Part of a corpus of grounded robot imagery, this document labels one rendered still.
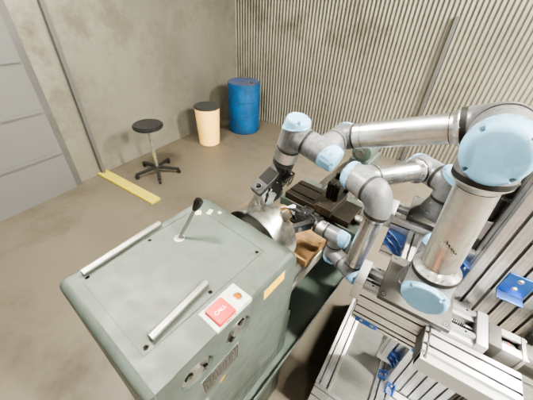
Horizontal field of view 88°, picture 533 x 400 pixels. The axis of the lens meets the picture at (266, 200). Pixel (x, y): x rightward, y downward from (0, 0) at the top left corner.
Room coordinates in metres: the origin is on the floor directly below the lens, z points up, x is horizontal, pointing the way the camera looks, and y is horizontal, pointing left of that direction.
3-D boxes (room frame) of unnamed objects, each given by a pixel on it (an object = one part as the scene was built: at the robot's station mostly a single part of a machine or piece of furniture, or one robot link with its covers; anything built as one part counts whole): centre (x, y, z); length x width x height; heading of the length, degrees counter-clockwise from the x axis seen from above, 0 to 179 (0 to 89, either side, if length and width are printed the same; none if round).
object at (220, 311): (0.41, 0.11, 1.26); 0.06 x 0.06 x 0.02; 53
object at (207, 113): (3.99, 0.94, 0.29); 0.38 x 0.36 x 0.58; 59
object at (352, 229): (1.37, -0.39, 0.89); 0.53 x 0.30 x 0.06; 53
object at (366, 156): (1.86, -0.72, 1.01); 0.30 x 0.20 x 0.29; 143
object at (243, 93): (4.58, 0.46, 0.40); 0.53 x 0.53 x 0.80
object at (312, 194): (1.34, -0.34, 0.95); 0.43 x 0.18 x 0.04; 53
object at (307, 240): (1.13, -0.16, 0.88); 0.36 x 0.30 x 0.04; 53
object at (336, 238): (0.91, -0.33, 1.08); 0.11 x 0.08 x 0.09; 51
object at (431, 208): (1.02, -0.80, 1.21); 0.15 x 0.15 x 0.10
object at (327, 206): (1.28, -0.37, 1.00); 0.20 x 0.10 x 0.05; 143
